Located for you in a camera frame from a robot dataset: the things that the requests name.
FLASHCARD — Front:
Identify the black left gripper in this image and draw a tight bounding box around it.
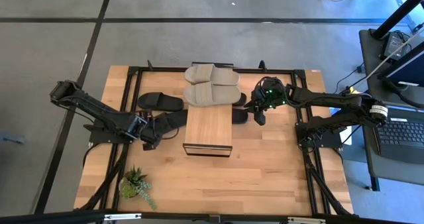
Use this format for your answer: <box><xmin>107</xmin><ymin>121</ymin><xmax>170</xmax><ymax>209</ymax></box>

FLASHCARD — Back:
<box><xmin>128</xmin><ymin>115</ymin><xmax>175</xmax><ymax>151</ymax></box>

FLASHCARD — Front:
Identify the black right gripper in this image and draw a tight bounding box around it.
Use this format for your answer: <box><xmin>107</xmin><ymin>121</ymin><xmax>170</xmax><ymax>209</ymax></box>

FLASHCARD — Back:
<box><xmin>244</xmin><ymin>77</ymin><xmax>289</xmax><ymax>126</ymax></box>

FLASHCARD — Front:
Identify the black slide sandal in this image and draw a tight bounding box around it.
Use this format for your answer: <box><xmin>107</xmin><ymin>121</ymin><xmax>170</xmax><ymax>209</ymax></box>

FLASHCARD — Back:
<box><xmin>231</xmin><ymin>108</ymin><xmax>249</xmax><ymax>125</ymax></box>
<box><xmin>154</xmin><ymin>109</ymin><xmax>188</xmax><ymax>139</ymax></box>
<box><xmin>137</xmin><ymin>91</ymin><xmax>185</xmax><ymax>112</ymax></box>
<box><xmin>231</xmin><ymin>91</ymin><xmax>248</xmax><ymax>107</ymax></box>

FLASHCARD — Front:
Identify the grey slide sandal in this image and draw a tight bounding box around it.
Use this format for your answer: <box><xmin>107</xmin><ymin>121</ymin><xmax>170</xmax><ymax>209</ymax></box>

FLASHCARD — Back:
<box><xmin>184</xmin><ymin>64</ymin><xmax>240</xmax><ymax>87</ymax></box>
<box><xmin>183</xmin><ymin>81</ymin><xmax>242</xmax><ymax>108</ymax></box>

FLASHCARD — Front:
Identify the wooden shelf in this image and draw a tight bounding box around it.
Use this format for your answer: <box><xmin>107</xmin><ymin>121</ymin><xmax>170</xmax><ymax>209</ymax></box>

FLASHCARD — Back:
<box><xmin>182</xmin><ymin>61</ymin><xmax>234</xmax><ymax>158</ymax></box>

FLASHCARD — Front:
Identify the small potted green plant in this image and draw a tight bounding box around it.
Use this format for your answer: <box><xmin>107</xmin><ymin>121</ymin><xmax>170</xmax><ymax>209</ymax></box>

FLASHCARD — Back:
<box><xmin>119</xmin><ymin>165</ymin><xmax>158</xmax><ymax>211</ymax></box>

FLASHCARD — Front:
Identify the white paper sheet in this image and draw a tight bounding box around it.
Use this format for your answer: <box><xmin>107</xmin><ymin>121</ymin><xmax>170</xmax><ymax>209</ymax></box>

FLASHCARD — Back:
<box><xmin>341</xmin><ymin>126</ymin><xmax>353</xmax><ymax>146</ymax></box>

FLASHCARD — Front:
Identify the dark grey side desk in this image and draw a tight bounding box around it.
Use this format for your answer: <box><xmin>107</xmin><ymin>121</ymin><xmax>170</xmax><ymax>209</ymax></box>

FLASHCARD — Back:
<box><xmin>360</xmin><ymin>103</ymin><xmax>424</xmax><ymax>187</ymax></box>
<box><xmin>359</xmin><ymin>28</ymin><xmax>424</xmax><ymax>107</ymax></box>

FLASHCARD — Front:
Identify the black desk leg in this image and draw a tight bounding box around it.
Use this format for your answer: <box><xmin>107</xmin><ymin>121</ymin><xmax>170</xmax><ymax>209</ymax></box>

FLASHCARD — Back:
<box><xmin>368</xmin><ymin>176</ymin><xmax>381</xmax><ymax>192</ymax></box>

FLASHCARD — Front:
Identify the black power adapter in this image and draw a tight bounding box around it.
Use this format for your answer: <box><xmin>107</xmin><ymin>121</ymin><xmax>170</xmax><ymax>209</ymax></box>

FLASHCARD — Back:
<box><xmin>383</xmin><ymin>31</ymin><xmax>412</xmax><ymax>61</ymax></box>

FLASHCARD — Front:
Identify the black keyboard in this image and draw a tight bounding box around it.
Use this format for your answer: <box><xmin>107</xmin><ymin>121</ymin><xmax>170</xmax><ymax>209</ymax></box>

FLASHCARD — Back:
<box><xmin>374</xmin><ymin>116</ymin><xmax>424</xmax><ymax>165</ymax></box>

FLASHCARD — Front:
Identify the dark computer monitor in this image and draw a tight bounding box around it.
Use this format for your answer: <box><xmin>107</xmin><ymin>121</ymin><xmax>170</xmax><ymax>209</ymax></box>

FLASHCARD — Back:
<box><xmin>377</xmin><ymin>40</ymin><xmax>424</xmax><ymax>89</ymax></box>

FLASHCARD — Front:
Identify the black slanted pole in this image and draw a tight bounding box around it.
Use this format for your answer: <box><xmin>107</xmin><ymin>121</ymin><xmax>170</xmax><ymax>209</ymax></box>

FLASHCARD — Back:
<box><xmin>370</xmin><ymin>0</ymin><xmax>424</xmax><ymax>40</ymax></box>

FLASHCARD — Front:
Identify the black aluminium table frame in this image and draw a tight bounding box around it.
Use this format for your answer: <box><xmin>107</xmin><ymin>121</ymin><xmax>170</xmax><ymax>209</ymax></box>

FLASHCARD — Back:
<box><xmin>78</xmin><ymin>60</ymin><xmax>357</xmax><ymax>218</ymax></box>

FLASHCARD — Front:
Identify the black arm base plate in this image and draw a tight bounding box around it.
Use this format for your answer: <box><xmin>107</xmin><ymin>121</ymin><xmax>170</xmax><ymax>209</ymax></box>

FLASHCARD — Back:
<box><xmin>295</xmin><ymin>121</ymin><xmax>343</xmax><ymax>149</ymax></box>
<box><xmin>84</xmin><ymin>117</ymin><xmax>136</xmax><ymax>145</ymax></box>

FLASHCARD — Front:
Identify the silver metal bracket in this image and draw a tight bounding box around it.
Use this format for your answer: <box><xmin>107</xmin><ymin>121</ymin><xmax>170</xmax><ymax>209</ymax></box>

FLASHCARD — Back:
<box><xmin>104</xmin><ymin>213</ymin><xmax>142</xmax><ymax>221</ymax></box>
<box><xmin>287</xmin><ymin>217</ymin><xmax>327</xmax><ymax>224</ymax></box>

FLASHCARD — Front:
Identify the black floor cable with plug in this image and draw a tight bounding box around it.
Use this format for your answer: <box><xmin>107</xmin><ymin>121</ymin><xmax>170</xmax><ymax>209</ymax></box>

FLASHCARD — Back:
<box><xmin>327</xmin><ymin>62</ymin><xmax>368</xmax><ymax>101</ymax></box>

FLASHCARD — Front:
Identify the black camera rig beam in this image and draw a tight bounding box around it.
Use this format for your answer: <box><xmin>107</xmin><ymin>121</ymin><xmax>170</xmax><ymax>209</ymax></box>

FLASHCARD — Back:
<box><xmin>0</xmin><ymin>209</ymin><xmax>424</xmax><ymax>224</ymax></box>

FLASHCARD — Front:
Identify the thin white cable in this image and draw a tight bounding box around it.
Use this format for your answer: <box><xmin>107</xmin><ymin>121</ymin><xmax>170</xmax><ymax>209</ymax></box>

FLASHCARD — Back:
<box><xmin>364</xmin><ymin>27</ymin><xmax>424</xmax><ymax>82</ymax></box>

